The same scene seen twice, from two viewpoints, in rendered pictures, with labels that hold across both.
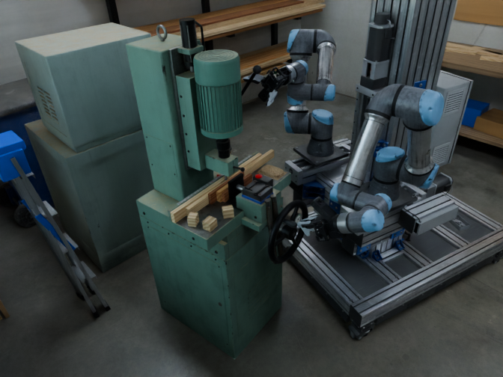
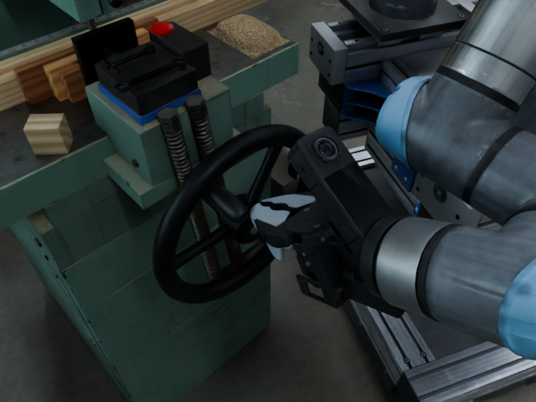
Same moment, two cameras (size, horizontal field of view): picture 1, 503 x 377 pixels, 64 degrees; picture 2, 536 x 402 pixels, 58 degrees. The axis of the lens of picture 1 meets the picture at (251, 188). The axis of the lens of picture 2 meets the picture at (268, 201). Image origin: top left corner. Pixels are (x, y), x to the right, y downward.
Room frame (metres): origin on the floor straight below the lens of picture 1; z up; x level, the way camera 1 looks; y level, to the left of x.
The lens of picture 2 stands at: (0.90, -0.25, 1.32)
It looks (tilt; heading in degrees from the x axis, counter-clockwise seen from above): 47 degrees down; 8
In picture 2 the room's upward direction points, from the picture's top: straight up
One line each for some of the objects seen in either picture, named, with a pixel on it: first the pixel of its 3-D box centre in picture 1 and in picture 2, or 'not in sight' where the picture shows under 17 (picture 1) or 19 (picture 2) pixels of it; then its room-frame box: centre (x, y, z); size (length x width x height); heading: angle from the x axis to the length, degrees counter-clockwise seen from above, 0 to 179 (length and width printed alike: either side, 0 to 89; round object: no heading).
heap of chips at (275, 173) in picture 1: (272, 170); (247, 29); (1.67, -0.10, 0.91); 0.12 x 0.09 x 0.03; 51
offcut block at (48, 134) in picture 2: (227, 212); (49, 134); (1.34, 0.10, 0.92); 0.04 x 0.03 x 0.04; 102
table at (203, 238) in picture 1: (243, 203); (135, 113); (1.46, 0.04, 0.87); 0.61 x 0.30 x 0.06; 141
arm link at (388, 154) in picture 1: (390, 163); not in sight; (1.57, -0.63, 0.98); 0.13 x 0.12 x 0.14; 49
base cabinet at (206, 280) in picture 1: (216, 264); (132, 235); (1.62, 0.21, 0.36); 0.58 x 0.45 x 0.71; 51
